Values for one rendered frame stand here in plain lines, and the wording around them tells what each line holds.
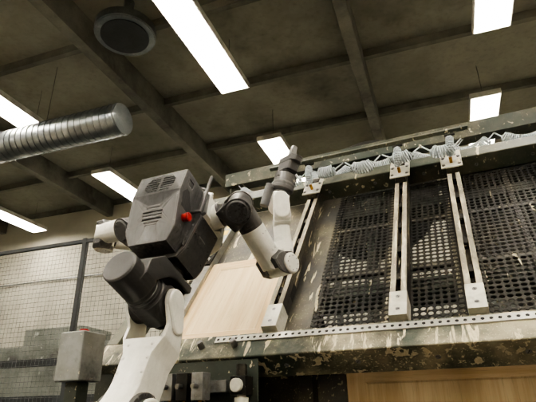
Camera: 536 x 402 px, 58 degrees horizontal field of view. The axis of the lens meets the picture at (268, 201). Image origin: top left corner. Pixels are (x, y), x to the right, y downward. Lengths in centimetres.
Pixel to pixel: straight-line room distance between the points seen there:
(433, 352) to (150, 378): 86
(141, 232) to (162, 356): 41
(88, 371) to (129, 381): 55
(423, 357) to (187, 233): 86
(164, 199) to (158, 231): 12
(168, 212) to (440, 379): 109
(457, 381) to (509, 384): 16
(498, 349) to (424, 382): 35
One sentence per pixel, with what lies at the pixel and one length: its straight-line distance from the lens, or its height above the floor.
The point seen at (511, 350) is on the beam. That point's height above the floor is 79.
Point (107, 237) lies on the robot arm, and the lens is 208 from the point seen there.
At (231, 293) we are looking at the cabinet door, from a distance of 223.
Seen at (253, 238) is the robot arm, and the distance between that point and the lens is 173.
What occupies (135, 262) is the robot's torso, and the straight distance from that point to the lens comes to 147.
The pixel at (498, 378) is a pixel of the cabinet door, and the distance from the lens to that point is 188.
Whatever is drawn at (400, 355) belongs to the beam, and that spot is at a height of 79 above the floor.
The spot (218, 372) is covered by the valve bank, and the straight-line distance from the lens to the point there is 187.
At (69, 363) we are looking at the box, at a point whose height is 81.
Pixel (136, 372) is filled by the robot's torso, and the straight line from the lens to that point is 151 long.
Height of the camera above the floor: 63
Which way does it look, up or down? 24 degrees up
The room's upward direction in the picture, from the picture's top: 1 degrees counter-clockwise
